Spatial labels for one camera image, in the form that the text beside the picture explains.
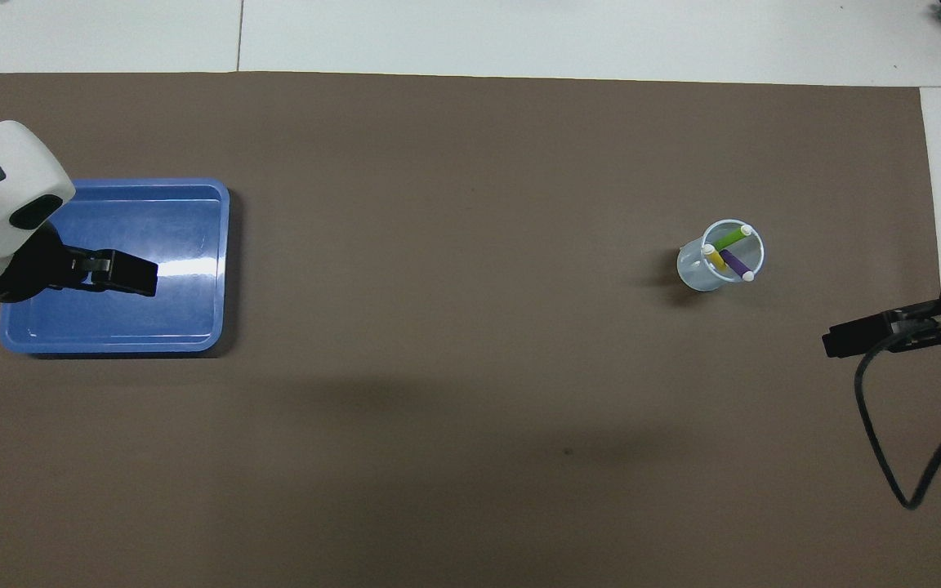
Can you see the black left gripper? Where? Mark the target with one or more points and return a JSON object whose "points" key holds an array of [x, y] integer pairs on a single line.
{"points": [[33, 265]]}

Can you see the purple pen with white cap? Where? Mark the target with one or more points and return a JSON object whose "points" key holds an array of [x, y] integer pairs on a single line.
{"points": [[736, 263]]}

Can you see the green pen with white cap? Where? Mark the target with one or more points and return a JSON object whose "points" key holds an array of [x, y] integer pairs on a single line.
{"points": [[732, 238]]}

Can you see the yellow pen with white cap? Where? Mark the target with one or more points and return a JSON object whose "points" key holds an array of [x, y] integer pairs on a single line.
{"points": [[714, 258]]}

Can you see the blue plastic tray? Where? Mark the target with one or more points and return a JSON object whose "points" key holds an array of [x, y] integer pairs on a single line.
{"points": [[176, 229]]}

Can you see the clear plastic cup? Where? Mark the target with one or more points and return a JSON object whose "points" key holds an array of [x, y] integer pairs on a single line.
{"points": [[695, 273]]}

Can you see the brown table mat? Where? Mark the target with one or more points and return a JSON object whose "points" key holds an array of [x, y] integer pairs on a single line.
{"points": [[470, 327]]}

